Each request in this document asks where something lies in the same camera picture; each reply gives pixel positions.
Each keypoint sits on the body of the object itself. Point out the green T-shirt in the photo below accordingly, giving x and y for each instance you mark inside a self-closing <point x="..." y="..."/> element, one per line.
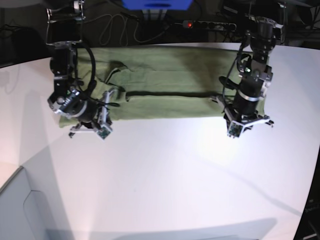
<point x="162" y="82"/>

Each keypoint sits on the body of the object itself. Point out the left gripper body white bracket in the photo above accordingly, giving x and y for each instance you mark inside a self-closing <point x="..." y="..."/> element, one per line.
<point x="237" y="121"/>

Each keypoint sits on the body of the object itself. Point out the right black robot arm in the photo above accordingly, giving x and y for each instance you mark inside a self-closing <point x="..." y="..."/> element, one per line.
<point x="65" y="34"/>

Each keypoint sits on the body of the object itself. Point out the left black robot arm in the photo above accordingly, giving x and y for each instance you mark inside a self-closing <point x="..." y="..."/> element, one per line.
<point x="240" y="101"/>

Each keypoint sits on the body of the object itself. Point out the blue box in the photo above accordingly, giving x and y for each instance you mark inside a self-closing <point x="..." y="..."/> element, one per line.
<point x="180" y="5"/>

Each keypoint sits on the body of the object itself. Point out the black power strip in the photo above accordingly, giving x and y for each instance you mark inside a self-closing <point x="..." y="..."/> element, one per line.
<point x="210" y="25"/>

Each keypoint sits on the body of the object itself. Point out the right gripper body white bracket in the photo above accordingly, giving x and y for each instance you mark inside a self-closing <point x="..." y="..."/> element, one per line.
<point x="97" y="119"/>

